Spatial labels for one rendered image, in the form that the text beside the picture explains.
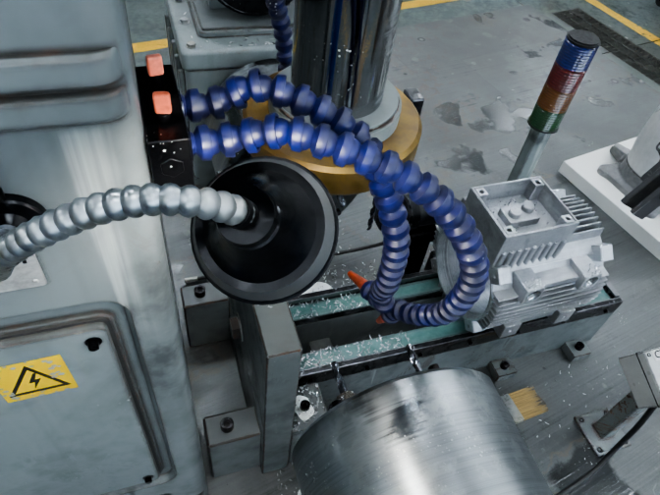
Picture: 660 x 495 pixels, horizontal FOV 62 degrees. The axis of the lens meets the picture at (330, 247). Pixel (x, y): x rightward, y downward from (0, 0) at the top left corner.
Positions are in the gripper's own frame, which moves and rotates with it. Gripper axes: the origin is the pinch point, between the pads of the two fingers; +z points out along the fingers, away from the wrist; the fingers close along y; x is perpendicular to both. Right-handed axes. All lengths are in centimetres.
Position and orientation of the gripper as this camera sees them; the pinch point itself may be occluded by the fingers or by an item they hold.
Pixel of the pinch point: (652, 192)
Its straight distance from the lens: 86.5
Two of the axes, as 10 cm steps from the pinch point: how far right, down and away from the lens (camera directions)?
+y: 3.0, 7.3, -6.1
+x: 7.7, 2.0, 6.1
